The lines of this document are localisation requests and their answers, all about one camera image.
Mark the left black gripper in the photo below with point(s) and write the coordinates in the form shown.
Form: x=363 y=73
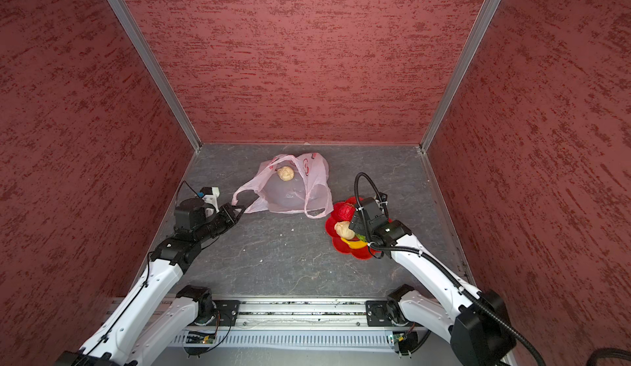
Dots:
x=226 y=210

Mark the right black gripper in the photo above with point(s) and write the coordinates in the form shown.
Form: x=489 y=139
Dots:
x=356 y=224

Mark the red yellow fake apple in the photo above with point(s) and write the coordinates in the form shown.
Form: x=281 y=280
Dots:
x=343 y=212

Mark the beige fake fruit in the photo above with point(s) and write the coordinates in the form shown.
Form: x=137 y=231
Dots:
x=343 y=230
x=286 y=173

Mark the yellow fake banana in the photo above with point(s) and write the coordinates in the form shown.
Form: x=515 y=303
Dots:
x=354 y=244

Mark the pink plastic bag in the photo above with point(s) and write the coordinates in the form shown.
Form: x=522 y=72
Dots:
x=308 y=193

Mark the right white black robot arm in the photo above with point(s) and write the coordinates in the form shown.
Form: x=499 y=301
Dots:
x=473 y=322

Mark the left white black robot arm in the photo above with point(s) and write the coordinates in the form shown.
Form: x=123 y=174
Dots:
x=129 y=336

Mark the red flower-shaped bowl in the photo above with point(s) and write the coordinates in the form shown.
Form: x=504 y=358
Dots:
x=362 y=254

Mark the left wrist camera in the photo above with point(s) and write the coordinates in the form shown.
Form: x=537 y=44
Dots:
x=193 y=215

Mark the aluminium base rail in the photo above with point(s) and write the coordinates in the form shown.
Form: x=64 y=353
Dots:
x=328 y=314

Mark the white slotted cable duct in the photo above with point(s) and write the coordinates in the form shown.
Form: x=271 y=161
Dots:
x=344 y=340

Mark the left aluminium corner post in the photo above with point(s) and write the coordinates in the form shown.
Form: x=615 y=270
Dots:
x=133 y=31

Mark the aluminium corner post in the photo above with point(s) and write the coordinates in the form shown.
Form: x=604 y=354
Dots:
x=133 y=31
x=470 y=48

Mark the right aluminium corner post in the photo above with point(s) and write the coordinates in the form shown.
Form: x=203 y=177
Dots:
x=470 y=48

